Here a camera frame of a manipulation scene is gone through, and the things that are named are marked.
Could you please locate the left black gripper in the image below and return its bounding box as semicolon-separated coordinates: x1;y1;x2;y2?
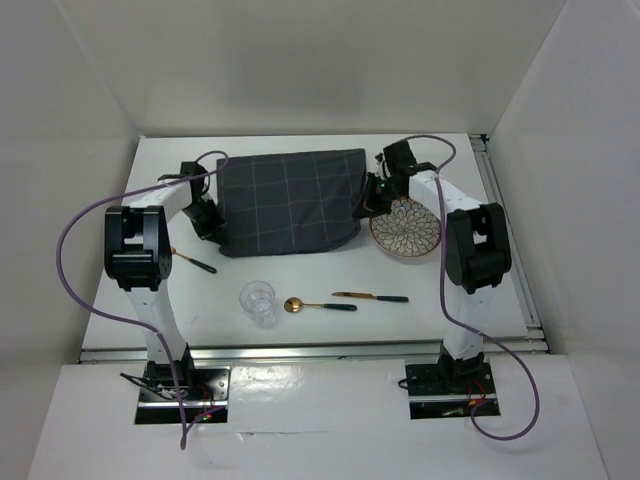
180;197;225;245

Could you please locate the gold fork green handle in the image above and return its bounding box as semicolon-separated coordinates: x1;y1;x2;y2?
171;247;217;274

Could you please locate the floral patterned plate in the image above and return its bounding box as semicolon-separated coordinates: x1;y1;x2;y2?
369;198;441;258

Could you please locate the dark grey checked cloth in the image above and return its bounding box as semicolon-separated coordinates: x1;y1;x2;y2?
216;148;367;258

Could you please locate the clear drinking glass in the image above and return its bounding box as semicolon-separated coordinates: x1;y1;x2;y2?
239;281;276;328

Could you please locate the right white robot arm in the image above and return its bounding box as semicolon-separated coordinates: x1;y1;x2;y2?
353;134;512;392

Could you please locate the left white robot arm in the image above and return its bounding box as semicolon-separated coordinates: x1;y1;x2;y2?
104;161;227;399

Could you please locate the aluminium rail frame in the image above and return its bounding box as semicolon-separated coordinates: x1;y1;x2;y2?
80;134;548;364

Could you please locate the gold knife green handle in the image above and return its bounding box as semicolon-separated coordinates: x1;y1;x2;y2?
331;291;410;303

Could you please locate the gold spoon green handle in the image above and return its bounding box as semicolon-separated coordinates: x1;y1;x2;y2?
284;297;357;313

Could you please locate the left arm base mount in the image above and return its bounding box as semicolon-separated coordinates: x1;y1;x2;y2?
120;363;231;425

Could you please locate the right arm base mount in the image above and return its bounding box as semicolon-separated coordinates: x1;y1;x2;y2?
397;362;501;420

